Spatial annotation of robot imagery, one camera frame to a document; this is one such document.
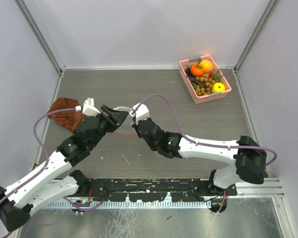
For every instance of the slotted cable duct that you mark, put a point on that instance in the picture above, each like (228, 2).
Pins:
(167, 204)

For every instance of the orange peach toy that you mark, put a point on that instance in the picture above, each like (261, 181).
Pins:
(206, 65)

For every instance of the brown longan bunch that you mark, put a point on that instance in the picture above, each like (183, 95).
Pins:
(202, 85)

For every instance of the brown cloth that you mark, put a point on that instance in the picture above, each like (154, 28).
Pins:
(67, 119)

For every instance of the yellow lemon toy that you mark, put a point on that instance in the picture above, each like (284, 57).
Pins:
(218, 87)

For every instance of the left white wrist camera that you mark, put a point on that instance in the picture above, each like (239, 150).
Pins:
(88, 108)

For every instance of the dark grape bunch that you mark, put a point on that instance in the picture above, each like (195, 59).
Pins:
(188, 72)

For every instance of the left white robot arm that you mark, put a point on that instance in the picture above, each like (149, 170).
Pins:
(22, 199)

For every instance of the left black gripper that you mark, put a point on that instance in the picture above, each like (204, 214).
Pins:
(114, 118)

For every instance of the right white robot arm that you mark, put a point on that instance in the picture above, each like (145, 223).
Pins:
(245, 161)

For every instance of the red cherry with leaves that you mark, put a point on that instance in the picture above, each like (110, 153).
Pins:
(216, 76)

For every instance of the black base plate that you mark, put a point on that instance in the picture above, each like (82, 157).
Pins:
(148, 190)

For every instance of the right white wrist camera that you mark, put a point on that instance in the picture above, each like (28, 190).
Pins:
(139, 112)

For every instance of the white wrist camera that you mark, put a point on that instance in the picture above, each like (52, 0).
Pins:
(139, 112)
(88, 108)

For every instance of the orange persimmon toy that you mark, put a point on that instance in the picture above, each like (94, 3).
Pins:
(197, 70)

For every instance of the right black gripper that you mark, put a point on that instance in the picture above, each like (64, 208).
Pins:
(135, 126)

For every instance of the pink plastic basket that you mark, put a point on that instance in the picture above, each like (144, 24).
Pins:
(183, 64)

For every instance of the clear orange-zip bag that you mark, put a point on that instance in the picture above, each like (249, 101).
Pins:
(126, 128)

